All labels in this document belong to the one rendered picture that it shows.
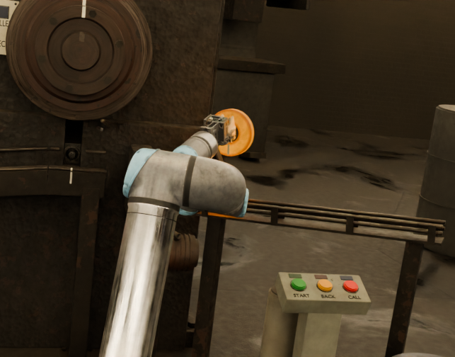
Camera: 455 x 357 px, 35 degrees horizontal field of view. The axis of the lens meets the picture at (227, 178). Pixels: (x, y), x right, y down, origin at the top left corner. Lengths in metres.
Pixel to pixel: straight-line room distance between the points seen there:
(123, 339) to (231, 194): 0.39
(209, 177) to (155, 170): 0.12
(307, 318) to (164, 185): 0.63
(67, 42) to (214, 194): 0.95
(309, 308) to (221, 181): 0.54
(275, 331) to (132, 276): 0.70
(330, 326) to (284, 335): 0.18
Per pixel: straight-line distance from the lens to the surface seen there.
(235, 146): 2.39
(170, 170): 1.58
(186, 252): 2.46
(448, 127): 4.59
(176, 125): 2.64
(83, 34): 2.36
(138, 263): 1.56
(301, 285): 1.97
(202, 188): 1.57
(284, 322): 2.14
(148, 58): 2.47
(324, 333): 2.03
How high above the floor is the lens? 1.29
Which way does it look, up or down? 13 degrees down
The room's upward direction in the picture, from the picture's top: 7 degrees clockwise
